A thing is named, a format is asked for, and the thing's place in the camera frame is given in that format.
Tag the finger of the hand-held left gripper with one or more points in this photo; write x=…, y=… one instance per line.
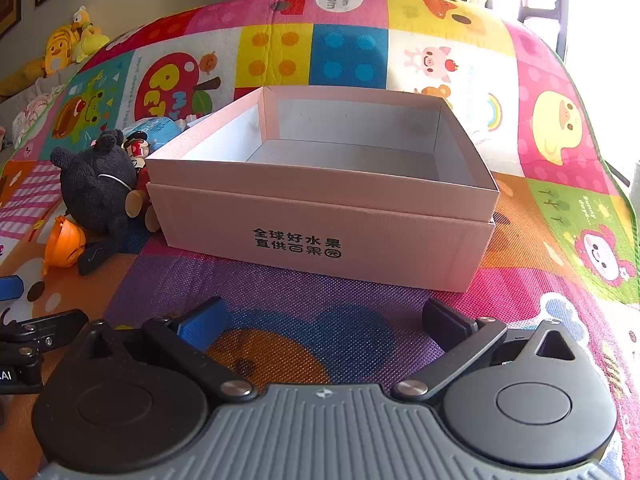
x=52, y=322
x=10, y=288

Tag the yellow-green duck plush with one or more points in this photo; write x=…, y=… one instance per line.
x=91, y=37

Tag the blue tissue pack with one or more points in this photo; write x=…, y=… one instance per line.
x=150, y=127

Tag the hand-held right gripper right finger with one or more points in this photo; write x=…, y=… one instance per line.
x=442, y=322

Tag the black plush toy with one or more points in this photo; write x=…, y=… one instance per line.
x=92, y=185

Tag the orange plastic toy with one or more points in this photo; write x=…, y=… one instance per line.
x=65, y=245

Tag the orange tiger plush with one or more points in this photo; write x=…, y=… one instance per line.
x=59, y=52

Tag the long yellow plush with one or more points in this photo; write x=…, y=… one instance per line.
x=20, y=77

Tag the wooden doll with red dress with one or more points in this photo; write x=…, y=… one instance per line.
x=143, y=175

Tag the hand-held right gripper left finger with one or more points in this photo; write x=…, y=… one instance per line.
x=200, y=327

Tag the colourful cartoon play mat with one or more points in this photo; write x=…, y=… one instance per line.
x=350, y=50

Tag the pink clothes heap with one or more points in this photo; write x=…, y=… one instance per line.
x=31, y=112

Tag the pink cardboard box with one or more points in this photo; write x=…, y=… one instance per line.
x=325, y=240

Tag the black window railing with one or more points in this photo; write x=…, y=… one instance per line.
x=545, y=15

